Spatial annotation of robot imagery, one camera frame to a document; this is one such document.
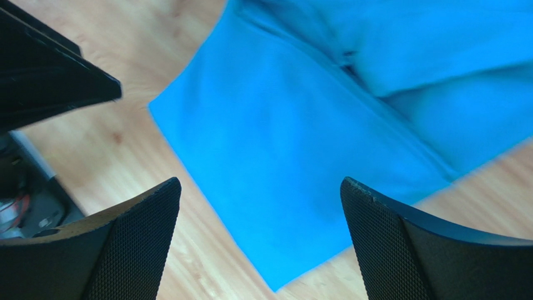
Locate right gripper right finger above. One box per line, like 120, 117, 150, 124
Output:
340, 177, 532, 299

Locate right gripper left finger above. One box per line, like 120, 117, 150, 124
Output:
1, 177, 181, 299

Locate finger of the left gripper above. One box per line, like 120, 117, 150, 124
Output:
1, 1, 122, 133

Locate teal blue t-shirt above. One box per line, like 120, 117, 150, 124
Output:
148, 1, 532, 291

